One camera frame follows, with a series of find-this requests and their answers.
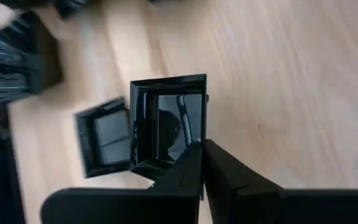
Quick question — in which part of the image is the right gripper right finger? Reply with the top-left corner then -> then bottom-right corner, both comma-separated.
203,139 -> 358,224

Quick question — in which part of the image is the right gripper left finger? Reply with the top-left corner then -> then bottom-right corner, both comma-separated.
40,141 -> 204,224

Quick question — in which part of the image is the small black square plate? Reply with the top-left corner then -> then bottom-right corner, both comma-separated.
129,73 -> 210,182
75,96 -> 131,179

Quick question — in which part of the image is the large black wavy square plate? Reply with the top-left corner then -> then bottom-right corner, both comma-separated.
0,11 -> 64,96

